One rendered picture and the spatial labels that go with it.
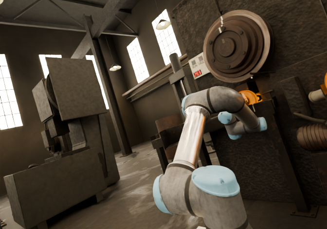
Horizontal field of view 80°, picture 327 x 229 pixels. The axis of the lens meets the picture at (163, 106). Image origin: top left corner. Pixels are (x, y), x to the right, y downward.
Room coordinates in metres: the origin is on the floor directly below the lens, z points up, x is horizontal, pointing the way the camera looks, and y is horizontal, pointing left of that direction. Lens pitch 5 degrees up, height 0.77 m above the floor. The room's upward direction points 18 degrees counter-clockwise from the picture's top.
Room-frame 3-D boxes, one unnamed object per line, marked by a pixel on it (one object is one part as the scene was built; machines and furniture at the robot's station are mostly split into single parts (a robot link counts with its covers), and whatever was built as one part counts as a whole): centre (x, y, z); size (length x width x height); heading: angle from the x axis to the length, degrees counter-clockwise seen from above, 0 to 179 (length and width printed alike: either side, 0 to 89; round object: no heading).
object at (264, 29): (1.32, -0.59, 1.11); 0.47 x 0.06 x 0.47; 43
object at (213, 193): (0.56, -0.06, 0.54); 0.13 x 0.12 x 0.14; 55
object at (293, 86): (1.15, -0.76, 0.68); 0.11 x 0.08 x 0.24; 133
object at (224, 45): (1.25, -0.52, 1.11); 0.28 x 0.06 x 0.28; 43
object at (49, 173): (2.84, 1.80, 0.39); 1.03 x 0.83 x 0.79; 137
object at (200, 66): (1.64, -0.43, 1.15); 0.26 x 0.02 x 0.18; 43
